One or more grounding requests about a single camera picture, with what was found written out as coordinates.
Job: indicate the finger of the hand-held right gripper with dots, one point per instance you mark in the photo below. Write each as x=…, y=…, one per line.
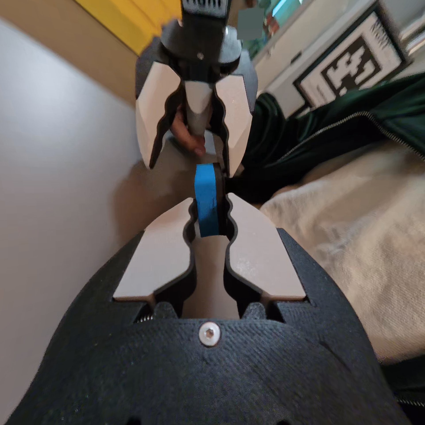
x=152, y=99
x=237, y=113

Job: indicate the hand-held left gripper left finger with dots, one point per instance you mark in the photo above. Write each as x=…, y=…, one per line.
x=159, y=259

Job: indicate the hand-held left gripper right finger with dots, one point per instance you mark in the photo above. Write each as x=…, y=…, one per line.
x=262, y=262

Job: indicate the blue whiteboard eraser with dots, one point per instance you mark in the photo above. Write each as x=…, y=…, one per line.
x=206, y=199

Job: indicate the person's right forearm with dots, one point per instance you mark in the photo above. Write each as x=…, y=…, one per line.
x=265, y=129

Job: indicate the person's right hand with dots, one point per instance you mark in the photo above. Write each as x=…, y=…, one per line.
x=186, y=136

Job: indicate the large yellow plastic bin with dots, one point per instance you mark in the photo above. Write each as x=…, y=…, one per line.
x=132, y=23

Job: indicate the cream cloth garment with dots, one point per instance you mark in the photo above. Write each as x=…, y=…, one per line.
x=348, y=249

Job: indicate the black white marker board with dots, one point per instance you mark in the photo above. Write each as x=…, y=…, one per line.
x=352, y=63

